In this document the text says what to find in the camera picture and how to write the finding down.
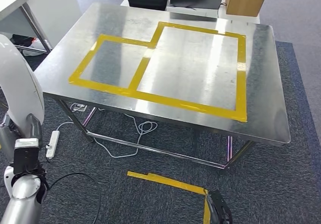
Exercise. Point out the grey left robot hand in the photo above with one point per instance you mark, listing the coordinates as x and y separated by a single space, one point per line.
33 126

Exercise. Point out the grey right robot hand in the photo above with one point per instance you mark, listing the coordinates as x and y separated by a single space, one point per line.
220 209

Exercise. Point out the white curved car panel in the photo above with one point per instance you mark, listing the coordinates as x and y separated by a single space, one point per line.
17 83

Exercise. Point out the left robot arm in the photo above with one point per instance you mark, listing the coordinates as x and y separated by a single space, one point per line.
23 199

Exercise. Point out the steel workbench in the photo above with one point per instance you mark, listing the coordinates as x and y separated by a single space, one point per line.
263 83

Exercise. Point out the white power strip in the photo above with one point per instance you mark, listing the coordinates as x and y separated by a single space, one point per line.
52 144

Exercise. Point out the yellow floor tape strip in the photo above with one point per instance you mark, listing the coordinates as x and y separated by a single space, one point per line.
170 182

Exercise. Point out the white bag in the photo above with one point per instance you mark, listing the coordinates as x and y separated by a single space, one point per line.
37 46

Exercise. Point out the white desk with steel legs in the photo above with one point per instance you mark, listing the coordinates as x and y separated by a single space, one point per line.
50 10

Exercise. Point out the yellow double-square tape outline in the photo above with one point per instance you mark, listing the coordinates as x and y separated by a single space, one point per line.
241 83

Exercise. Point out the white table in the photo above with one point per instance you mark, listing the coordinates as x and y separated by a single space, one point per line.
238 19

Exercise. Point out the cardboard box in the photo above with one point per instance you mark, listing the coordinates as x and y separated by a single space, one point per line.
243 5

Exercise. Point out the grey laptop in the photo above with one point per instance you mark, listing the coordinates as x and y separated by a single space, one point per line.
195 1

